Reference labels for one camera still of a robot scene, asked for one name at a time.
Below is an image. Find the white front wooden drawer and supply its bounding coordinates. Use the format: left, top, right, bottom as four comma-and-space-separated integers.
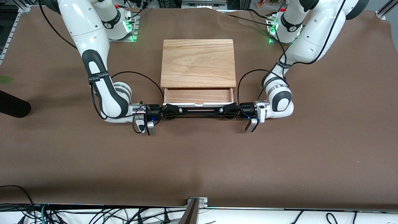
163, 88, 234, 108

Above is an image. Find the wooden top drawer cabinet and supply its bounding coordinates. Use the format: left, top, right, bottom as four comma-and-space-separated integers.
160, 39, 237, 104

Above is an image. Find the brown table mat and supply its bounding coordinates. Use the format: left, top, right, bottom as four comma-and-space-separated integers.
0, 6, 398, 209

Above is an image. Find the grey electronics box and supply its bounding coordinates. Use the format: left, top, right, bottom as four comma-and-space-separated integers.
182, 0, 228, 10

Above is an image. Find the black rounded object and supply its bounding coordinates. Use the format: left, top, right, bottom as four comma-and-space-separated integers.
0, 90, 31, 118

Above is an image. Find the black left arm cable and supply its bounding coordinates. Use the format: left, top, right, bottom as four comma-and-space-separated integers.
237, 0, 347, 106

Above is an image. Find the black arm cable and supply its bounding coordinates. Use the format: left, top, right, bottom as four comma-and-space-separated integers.
237, 0, 347, 106
39, 0, 164, 134

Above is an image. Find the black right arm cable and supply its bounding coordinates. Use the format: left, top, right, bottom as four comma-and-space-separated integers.
39, 0, 164, 134

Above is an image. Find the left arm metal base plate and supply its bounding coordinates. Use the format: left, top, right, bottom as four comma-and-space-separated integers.
269, 34, 301, 44

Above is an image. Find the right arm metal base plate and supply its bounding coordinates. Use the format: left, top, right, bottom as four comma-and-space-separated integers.
107, 14, 138, 42

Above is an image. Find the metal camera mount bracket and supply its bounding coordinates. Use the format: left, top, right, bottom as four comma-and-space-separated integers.
179, 197, 208, 224

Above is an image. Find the black base power cable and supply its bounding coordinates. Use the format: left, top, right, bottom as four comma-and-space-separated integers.
218, 9, 275, 25
124, 6, 153, 24

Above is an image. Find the tangled black cable bundle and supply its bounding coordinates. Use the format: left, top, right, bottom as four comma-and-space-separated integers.
51, 208, 187, 224

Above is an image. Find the teal cable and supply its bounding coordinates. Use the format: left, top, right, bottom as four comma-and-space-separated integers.
40, 204, 52, 224

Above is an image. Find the black looped cable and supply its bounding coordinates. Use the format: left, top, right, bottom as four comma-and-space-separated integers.
0, 185, 35, 218

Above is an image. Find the aluminium profile rail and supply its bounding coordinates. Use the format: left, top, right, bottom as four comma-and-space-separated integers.
376, 0, 398, 21
0, 3, 32, 65

